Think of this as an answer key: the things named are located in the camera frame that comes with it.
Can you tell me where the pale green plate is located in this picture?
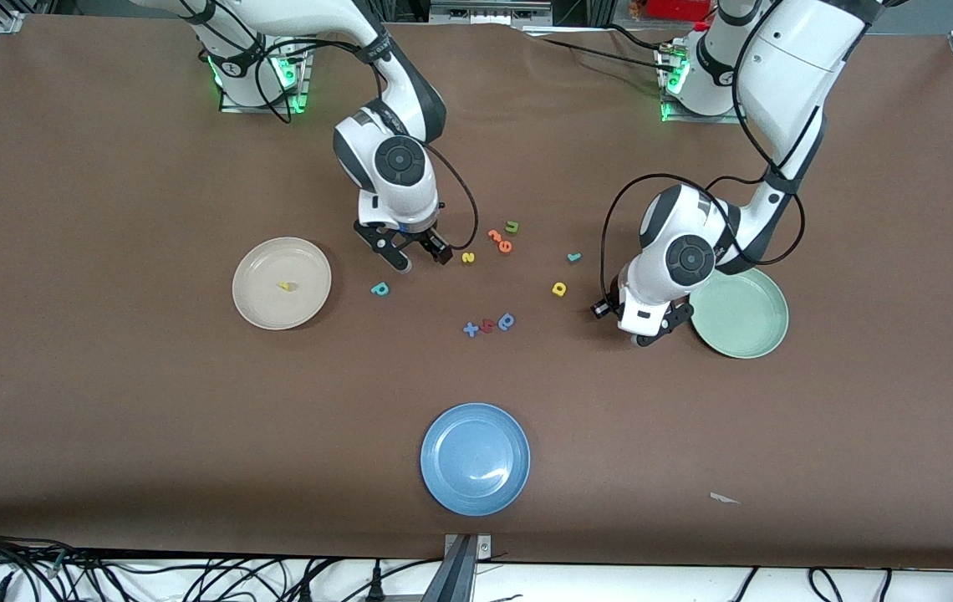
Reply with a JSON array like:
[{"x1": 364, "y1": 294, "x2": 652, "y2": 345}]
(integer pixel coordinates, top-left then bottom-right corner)
[{"x1": 690, "y1": 266, "x2": 790, "y2": 360}]

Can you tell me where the beige brown plate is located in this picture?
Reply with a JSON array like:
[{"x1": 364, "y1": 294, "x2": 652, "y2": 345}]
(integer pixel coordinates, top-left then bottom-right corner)
[{"x1": 232, "y1": 237, "x2": 333, "y2": 331}]

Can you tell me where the blue plate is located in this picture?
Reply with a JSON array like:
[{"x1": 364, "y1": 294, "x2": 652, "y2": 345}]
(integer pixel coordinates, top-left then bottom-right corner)
[{"x1": 420, "y1": 402, "x2": 532, "y2": 517}]

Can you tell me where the grey metal box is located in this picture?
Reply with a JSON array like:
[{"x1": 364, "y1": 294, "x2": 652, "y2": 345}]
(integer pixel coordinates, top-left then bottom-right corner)
[{"x1": 431, "y1": 0, "x2": 553, "y2": 26}]

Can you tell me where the red box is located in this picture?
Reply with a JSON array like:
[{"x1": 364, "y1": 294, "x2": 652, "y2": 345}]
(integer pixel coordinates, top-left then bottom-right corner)
[{"x1": 642, "y1": 0, "x2": 716, "y2": 22}]

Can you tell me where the brown paper table cover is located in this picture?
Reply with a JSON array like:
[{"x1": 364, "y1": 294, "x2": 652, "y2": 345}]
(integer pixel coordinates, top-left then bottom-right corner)
[{"x1": 0, "y1": 15, "x2": 953, "y2": 571}]

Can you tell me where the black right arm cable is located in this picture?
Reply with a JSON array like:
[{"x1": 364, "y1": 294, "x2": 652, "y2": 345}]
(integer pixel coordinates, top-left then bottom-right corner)
[{"x1": 255, "y1": 38, "x2": 479, "y2": 252}]

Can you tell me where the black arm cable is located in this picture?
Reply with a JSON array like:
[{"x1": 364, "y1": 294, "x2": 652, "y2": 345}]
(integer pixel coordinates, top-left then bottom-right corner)
[
  {"x1": 600, "y1": 0, "x2": 828, "y2": 312},
  {"x1": 255, "y1": 38, "x2": 479, "y2": 252}
]

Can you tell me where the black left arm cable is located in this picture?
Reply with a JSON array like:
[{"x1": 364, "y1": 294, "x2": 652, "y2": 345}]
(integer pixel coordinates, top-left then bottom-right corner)
[{"x1": 600, "y1": 0, "x2": 828, "y2": 312}]

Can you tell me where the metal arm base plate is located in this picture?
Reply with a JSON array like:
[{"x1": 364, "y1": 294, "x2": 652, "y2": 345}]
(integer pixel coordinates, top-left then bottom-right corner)
[
  {"x1": 658, "y1": 42, "x2": 749, "y2": 125},
  {"x1": 220, "y1": 38, "x2": 311, "y2": 115}
]

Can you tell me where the black base power cable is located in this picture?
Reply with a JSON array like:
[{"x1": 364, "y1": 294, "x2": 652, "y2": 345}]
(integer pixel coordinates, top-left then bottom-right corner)
[{"x1": 522, "y1": 23, "x2": 678, "y2": 76}]

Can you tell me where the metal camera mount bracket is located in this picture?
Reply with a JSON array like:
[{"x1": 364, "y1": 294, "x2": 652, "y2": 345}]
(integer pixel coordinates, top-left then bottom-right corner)
[{"x1": 422, "y1": 533, "x2": 492, "y2": 602}]

